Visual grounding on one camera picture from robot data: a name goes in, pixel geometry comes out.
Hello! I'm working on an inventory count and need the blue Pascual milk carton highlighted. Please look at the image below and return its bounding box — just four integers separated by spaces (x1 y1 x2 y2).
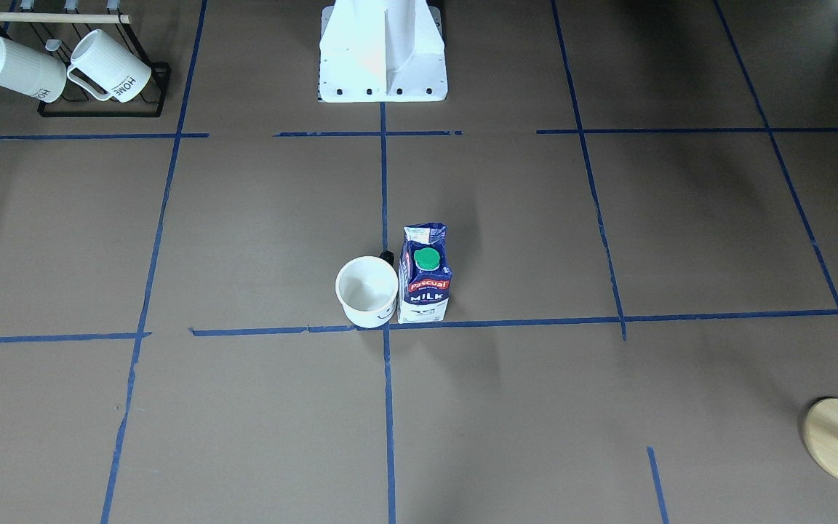
398 223 452 324

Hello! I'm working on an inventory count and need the white smiley face mug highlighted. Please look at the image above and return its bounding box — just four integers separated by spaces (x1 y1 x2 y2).
335 251 399 329

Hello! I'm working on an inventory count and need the white mug on rack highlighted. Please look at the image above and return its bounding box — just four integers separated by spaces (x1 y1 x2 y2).
66 29 152 103

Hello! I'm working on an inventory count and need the white ribbed mug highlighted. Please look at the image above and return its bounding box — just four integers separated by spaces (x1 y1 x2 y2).
0 36 67 103

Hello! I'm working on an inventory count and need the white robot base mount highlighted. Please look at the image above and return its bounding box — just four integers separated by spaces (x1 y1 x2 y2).
317 1 449 103

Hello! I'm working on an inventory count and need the black wire mug rack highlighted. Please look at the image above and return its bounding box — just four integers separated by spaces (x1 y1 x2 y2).
0 1 172 117

